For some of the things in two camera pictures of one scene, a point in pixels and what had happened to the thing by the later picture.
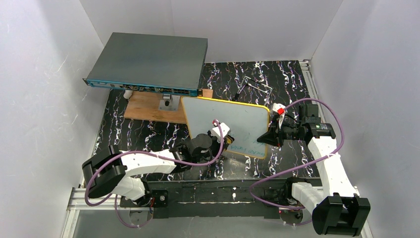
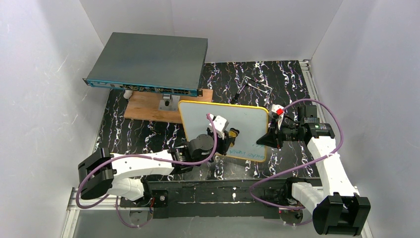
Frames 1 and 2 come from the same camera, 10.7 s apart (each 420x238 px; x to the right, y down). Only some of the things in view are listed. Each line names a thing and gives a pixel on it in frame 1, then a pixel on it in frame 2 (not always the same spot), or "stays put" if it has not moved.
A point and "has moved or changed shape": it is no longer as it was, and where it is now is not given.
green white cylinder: (128, 93) stays put
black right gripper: (280, 133) stays put
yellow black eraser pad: (229, 140) has moved or changed shape
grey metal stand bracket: (169, 102) stays put
